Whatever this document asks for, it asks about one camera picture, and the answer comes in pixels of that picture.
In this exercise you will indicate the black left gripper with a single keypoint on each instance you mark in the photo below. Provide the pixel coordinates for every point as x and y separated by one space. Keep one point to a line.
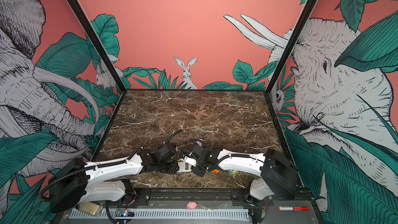
174 168

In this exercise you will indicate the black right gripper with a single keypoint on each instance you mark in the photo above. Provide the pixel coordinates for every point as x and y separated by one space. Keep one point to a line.
195 171

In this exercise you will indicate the white red remote control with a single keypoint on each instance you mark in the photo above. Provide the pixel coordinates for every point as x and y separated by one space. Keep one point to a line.
184 167

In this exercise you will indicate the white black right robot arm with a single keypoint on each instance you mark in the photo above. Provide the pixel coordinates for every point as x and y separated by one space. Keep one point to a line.
278 175

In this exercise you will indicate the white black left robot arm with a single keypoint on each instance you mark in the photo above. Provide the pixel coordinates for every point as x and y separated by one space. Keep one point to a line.
81 181

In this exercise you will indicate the red white marker pen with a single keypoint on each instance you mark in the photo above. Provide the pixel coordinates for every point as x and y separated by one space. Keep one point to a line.
293 208

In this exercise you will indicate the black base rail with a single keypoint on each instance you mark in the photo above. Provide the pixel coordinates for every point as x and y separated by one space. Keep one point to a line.
247 197

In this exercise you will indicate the white slotted cable duct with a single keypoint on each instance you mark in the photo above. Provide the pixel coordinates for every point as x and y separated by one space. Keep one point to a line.
162 213

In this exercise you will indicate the black corner frame post left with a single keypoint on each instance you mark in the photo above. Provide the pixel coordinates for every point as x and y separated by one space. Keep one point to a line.
94 38

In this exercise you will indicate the black corner frame post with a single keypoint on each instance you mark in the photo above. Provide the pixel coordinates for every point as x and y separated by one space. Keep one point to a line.
94 38
304 16

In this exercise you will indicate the black corner frame post right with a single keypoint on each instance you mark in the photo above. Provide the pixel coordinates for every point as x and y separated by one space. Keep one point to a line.
304 16

